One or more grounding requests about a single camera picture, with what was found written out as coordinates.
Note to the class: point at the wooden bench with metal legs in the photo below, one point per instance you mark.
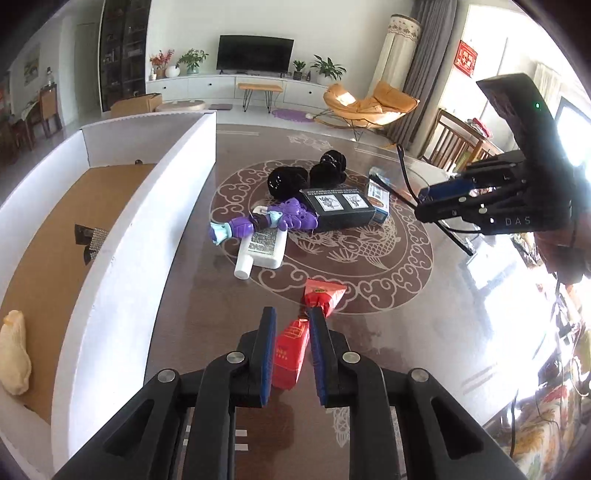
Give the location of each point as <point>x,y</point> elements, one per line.
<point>259,87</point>

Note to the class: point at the black velvet scrunchie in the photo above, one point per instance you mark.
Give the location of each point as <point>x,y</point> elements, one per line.
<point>286,182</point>

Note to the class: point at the purple floor mat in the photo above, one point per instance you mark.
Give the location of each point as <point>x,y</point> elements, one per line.
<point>290,114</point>

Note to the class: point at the blue and white ointment box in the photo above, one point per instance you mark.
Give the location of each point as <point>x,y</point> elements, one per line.
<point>381,203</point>

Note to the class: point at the red flower plant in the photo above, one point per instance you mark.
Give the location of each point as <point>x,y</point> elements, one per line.
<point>160,60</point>

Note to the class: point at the white box with cork bottom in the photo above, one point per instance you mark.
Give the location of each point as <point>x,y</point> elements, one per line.
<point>46,221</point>

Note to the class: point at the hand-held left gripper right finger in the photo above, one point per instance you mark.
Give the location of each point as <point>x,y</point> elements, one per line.
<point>317,355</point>

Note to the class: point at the brown cardboard box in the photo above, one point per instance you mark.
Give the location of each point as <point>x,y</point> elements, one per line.
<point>136,105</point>

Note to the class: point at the round beige cushion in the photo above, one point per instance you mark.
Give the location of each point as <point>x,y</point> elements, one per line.
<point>181,106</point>

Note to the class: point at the small potted plant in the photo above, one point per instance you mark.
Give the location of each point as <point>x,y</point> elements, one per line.
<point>299,69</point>

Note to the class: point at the rhinestone hair clip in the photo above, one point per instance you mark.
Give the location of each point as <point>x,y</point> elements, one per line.
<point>94,242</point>

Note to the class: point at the red wall hanging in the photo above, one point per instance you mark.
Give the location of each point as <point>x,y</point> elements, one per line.
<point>467,57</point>

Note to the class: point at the covered standing air conditioner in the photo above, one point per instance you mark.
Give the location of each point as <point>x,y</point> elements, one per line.
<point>397,50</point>

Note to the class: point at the brown wooden slatted chair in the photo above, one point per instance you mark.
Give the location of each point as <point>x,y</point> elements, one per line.
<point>450,138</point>

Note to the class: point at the white television cabinet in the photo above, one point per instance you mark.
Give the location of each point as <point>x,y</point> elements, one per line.
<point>194,87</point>

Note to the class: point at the floral sofa cover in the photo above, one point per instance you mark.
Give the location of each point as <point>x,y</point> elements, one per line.
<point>549,424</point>

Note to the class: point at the white round vase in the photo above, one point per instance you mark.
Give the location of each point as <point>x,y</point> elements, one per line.
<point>171,71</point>

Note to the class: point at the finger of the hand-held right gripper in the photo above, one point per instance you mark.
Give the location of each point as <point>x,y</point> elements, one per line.
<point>448,189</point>
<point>443,212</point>

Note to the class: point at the framed wall painting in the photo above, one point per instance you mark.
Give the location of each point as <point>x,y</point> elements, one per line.
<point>32,70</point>

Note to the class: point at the grey curtain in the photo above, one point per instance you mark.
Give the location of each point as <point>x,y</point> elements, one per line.
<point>429,64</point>

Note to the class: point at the brown patterned glass desktop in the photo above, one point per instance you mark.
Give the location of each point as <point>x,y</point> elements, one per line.
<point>392,323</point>

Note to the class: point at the dark flat floor scale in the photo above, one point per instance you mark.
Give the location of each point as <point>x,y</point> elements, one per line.
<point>220,107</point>

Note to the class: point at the purple toy robot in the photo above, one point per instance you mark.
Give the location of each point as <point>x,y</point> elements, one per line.
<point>291,214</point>

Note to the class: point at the green potted plant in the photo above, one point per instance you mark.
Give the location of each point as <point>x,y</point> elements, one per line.
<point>193,59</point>

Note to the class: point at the white plastic bottle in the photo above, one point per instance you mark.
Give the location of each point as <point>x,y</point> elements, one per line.
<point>265,249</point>

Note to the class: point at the large leafy potted plant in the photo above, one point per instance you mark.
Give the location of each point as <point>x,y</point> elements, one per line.
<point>328,69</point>

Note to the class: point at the black box with white labels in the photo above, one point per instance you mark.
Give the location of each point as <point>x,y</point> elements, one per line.
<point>341,222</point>

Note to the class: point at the black flat television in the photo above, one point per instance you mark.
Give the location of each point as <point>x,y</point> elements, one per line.
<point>255,54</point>

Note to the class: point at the red tube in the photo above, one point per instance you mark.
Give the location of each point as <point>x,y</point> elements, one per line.
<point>291,355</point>

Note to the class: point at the person's right forearm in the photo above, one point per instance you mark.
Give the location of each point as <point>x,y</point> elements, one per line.
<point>558,254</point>

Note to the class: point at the dark display cabinet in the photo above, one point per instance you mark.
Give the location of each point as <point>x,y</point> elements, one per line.
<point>124,50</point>

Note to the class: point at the cream knitted sock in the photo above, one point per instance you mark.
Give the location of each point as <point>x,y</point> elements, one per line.
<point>14,355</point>

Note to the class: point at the orange rocking chair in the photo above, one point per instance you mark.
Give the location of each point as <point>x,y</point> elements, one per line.
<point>392,104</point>

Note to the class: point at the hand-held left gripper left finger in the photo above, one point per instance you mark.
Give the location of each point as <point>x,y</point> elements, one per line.
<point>269,350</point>

